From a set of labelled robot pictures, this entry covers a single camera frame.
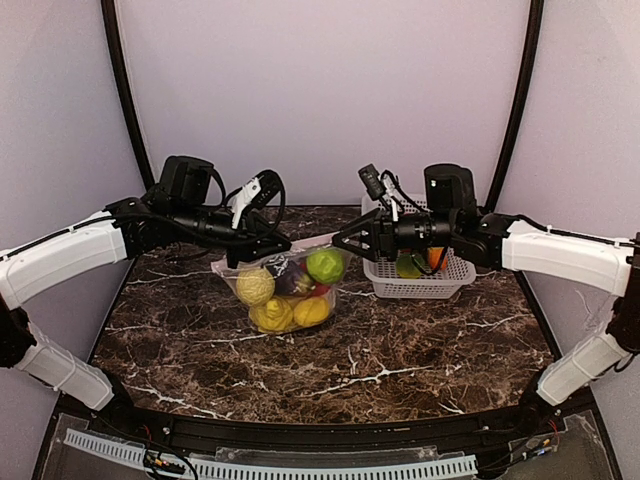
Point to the cream toy apple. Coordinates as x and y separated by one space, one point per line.
255 287

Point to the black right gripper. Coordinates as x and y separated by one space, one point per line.
381 234

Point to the light green toy fruit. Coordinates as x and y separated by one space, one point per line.
326 266

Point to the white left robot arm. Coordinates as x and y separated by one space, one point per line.
173 210

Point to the white slotted cable duct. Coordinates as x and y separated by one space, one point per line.
230 463

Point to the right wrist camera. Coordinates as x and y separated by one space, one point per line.
380 188

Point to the clear zip top bag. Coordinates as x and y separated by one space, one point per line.
298 253

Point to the dark purple toy eggplant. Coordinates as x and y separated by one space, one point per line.
291 280

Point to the green orange toy cucumber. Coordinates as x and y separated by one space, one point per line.
437 258

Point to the yellow toy pear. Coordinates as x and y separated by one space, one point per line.
275 316

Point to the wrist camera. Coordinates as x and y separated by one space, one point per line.
255 194
380 188

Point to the green yellow toy mango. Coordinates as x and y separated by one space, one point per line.
409 266

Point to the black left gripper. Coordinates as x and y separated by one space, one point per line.
250 232

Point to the yellow toy lemon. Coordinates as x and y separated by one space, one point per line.
311 312

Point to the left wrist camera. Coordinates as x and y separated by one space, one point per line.
255 194

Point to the red toy pepper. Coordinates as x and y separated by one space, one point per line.
320 289

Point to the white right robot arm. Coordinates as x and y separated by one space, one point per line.
453 221

